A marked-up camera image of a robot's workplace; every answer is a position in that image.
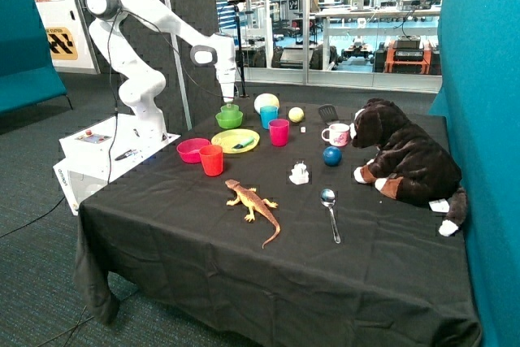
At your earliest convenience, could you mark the black spatula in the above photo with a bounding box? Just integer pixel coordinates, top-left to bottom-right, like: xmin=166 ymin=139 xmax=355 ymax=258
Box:
xmin=318 ymin=104 xmax=339 ymax=126

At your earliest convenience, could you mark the white pink mug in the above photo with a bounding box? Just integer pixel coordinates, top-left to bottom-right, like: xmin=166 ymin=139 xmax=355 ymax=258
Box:
xmin=321 ymin=123 xmax=350 ymax=147

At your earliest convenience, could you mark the white power adapter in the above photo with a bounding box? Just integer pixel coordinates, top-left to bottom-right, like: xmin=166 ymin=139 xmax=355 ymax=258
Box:
xmin=288 ymin=162 xmax=310 ymax=185

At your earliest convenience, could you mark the teal partition wall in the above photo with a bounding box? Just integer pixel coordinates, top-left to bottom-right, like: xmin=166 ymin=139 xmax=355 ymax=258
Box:
xmin=431 ymin=0 xmax=519 ymax=346

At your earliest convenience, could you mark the green plastic bowl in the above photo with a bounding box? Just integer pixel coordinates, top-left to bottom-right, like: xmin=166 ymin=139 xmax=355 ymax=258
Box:
xmin=215 ymin=111 xmax=243 ymax=129

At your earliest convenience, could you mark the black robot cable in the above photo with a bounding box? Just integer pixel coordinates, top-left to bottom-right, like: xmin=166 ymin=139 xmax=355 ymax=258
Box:
xmin=103 ymin=9 xmax=228 ymax=185

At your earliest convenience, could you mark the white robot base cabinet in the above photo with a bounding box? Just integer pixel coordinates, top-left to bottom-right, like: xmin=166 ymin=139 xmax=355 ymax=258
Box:
xmin=54 ymin=114 xmax=179 ymax=215

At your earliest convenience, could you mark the red plastic cup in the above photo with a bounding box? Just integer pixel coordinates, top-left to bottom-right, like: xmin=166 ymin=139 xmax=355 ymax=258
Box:
xmin=199 ymin=145 xmax=223 ymax=177

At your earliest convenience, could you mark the green highlighter marker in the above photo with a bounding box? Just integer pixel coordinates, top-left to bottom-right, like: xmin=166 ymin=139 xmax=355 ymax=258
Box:
xmin=232 ymin=137 xmax=255 ymax=150

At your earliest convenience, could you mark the plush dog toy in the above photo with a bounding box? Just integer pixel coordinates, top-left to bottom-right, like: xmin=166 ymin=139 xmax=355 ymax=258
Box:
xmin=350 ymin=98 xmax=468 ymax=236

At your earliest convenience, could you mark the green plastic cup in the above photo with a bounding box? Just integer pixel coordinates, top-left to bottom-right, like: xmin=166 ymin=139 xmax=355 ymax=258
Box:
xmin=220 ymin=102 xmax=240 ymax=116

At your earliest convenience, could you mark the large pale ball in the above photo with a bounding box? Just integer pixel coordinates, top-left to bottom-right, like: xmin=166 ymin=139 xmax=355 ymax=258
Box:
xmin=253 ymin=93 xmax=280 ymax=114

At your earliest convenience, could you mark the pink plastic cup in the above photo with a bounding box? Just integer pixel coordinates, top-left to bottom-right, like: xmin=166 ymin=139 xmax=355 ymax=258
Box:
xmin=269 ymin=119 xmax=289 ymax=147

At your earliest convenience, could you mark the yellow plastic plate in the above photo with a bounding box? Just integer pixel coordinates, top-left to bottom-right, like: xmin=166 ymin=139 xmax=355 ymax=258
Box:
xmin=210 ymin=128 xmax=260 ymax=154

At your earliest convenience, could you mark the blue plastic cup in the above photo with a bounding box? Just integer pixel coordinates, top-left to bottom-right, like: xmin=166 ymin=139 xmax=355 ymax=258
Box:
xmin=260 ymin=105 xmax=279 ymax=130

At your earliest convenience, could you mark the pink plastic bowl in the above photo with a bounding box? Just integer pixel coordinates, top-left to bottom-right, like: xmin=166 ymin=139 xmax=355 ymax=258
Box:
xmin=176 ymin=137 xmax=210 ymax=164

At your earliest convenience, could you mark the black marker pen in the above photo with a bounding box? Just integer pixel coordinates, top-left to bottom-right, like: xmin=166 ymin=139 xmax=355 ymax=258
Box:
xmin=115 ymin=150 xmax=138 ymax=161

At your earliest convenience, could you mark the orange toy lizard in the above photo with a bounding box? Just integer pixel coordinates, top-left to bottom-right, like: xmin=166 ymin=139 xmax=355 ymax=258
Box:
xmin=225 ymin=179 xmax=281 ymax=249

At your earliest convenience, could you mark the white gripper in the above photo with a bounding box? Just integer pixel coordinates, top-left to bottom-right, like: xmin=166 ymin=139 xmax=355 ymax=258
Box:
xmin=216 ymin=68 xmax=236 ymax=103

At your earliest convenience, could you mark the black tripod stand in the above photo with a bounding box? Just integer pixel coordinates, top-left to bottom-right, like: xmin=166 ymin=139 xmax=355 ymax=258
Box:
xmin=227 ymin=0 xmax=248 ymax=98

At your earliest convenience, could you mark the teal sofa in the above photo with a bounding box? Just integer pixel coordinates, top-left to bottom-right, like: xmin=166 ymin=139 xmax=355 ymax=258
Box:
xmin=1 ymin=0 xmax=67 ymax=114

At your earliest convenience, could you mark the black tablecloth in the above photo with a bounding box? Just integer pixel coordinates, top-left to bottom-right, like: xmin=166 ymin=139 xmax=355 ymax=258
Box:
xmin=75 ymin=101 xmax=483 ymax=346

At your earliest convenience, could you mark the metal spoon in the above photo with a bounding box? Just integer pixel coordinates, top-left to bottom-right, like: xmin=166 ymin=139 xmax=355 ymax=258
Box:
xmin=320 ymin=189 xmax=341 ymax=244

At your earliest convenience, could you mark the yellow tennis ball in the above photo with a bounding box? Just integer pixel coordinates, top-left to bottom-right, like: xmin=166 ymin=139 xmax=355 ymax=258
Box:
xmin=288 ymin=106 xmax=305 ymax=124

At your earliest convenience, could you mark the blue ball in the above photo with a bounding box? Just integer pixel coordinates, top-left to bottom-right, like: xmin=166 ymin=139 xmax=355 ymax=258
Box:
xmin=323 ymin=146 xmax=343 ymax=167

